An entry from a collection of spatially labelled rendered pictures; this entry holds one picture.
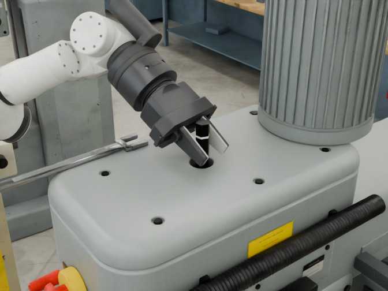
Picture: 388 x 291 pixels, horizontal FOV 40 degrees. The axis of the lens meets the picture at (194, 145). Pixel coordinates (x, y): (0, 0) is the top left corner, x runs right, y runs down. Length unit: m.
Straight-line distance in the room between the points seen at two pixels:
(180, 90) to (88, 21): 0.17
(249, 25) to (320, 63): 6.32
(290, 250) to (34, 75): 0.50
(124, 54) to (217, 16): 6.83
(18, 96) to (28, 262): 2.76
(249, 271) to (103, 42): 0.39
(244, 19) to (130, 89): 6.41
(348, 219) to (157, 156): 0.32
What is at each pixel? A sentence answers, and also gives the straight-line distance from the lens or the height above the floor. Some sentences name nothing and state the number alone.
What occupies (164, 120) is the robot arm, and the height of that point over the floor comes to 1.97.
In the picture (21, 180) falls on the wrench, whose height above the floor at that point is 1.90.
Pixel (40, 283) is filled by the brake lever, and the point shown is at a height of 1.71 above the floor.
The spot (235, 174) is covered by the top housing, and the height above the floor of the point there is 1.89.
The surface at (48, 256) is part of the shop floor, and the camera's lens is 3.67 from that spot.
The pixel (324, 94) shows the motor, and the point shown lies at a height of 1.98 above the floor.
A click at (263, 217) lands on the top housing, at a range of 0.77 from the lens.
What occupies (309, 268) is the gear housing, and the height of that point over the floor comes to 1.69.
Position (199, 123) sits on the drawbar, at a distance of 0.79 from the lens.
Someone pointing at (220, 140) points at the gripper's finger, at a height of 1.93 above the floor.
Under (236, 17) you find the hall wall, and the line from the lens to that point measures 7.32.
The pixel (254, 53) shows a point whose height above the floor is 0.23.
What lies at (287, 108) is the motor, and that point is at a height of 1.94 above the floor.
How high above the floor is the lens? 2.31
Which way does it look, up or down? 29 degrees down
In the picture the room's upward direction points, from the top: straight up
